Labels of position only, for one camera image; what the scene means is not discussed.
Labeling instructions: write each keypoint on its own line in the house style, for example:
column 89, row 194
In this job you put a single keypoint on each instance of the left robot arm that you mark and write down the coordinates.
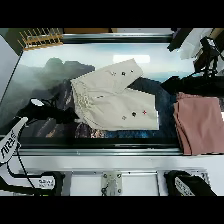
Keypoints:
column 10, row 141

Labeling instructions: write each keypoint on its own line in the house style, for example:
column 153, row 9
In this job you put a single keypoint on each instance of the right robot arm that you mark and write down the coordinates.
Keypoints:
column 186, row 185

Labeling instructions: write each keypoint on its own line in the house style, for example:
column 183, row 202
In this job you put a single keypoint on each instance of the beige shorts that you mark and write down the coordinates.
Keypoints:
column 110, row 100

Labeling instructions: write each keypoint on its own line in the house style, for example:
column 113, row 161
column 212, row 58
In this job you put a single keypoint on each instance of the black garment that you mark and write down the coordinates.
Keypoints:
column 178, row 38
column 186, row 85

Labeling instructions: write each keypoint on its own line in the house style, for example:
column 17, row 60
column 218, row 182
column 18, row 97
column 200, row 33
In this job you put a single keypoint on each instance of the pink garment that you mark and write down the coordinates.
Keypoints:
column 200, row 123

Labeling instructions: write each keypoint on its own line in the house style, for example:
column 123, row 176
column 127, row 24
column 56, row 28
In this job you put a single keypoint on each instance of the yellow wooden rack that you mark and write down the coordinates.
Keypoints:
column 41, row 40

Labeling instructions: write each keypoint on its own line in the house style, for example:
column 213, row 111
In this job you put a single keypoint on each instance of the white garment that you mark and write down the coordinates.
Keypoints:
column 195, row 41

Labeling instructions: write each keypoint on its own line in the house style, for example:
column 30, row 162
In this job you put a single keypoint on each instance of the silver frame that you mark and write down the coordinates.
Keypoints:
column 100, row 163

